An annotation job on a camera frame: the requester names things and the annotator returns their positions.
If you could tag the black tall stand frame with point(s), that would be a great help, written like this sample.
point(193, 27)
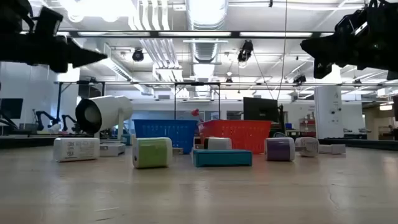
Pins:
point(197, 83)

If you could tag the white box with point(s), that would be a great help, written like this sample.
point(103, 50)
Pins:
point(112, 150)

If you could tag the red storage shelf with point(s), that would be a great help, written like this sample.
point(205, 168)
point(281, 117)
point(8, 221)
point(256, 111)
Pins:
point(308, 124)

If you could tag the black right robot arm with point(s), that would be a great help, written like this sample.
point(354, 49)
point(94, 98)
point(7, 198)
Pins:
point(385, 14)

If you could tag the black hanging overhead camera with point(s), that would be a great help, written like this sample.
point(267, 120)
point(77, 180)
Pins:
point(246, 49)

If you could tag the long grey box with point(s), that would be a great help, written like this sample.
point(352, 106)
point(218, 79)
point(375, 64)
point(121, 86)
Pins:
point(332, 149)

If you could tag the glowing rectangular lamp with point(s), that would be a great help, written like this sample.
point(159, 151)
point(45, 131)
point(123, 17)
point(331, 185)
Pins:
point(385, 107)

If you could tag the black background rig frame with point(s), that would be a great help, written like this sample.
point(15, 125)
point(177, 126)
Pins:
point(59, 99)

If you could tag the white rounded charger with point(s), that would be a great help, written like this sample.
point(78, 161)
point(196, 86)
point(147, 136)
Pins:
point(309, 145)

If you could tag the blue plastic basket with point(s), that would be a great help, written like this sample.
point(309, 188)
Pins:
point(183, 132)

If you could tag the red plastic basket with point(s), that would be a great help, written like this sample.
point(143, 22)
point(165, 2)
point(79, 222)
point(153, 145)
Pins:
point(245, 133)

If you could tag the white round pillar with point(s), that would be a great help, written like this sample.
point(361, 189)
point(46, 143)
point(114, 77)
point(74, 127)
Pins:
point(328, 112)

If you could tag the purple white charger cube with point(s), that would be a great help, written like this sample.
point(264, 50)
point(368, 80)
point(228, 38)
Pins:
point(280, 149)

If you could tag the green white charger cube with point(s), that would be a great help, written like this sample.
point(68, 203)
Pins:
point(152, 152)

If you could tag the black background robot arm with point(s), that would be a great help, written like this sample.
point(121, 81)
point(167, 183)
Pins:
point(40, 114)
point(65, 119)

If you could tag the blue white round object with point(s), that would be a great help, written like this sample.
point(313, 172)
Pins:
point(280, 134)

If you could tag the white charger black face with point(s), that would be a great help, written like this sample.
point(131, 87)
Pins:
point(219, 143)

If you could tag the red round lamp head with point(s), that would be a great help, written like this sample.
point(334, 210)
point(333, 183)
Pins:
point(195, 112)

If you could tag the long linear ceiling light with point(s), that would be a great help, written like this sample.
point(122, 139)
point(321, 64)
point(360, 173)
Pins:
point(192, 33)

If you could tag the white printed power adapter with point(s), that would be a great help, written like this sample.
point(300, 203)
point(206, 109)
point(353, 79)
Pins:
point(76, 149)

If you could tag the teal charger cube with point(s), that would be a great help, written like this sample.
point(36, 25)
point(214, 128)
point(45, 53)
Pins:
point(126, 140)

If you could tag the black ceiling spotlight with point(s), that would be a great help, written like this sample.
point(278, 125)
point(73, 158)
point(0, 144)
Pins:
point(137, 55)
point(300, 79)

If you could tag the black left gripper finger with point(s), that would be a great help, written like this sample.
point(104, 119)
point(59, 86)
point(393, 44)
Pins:
point(84, 56)

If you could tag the silver ventilation duct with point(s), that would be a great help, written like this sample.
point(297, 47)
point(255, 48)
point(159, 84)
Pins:
point(206, 15)

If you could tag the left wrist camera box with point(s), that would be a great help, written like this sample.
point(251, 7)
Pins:
point(48, 21)

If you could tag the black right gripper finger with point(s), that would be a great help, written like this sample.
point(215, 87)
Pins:
point(320, 46)

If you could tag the black monitor back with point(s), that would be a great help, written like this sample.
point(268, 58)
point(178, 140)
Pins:
point(260, 109)

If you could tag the dark monitor screen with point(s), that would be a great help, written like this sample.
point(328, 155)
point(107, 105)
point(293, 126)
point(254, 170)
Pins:
point(12, 108)

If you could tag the teal flat box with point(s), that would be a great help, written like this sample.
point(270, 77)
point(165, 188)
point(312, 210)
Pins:
point(222, 158)

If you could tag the white spotlight lamp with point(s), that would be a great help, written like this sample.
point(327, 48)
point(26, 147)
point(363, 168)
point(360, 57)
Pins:
point(105, 112)

